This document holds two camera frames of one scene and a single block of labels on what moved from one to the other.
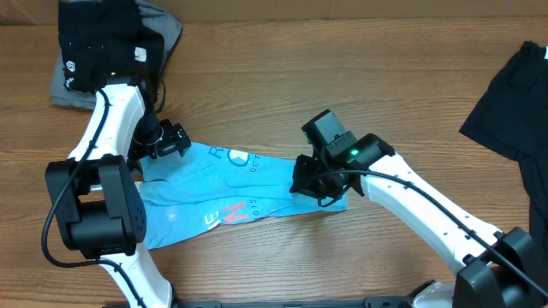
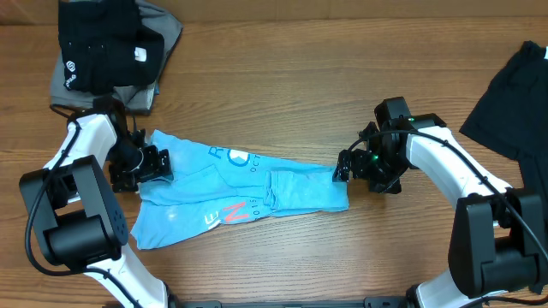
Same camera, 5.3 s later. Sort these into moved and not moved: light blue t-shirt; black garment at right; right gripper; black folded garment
Moved: right gripper
Not moved: black folded garment; black garment at right; light blue t-shirt
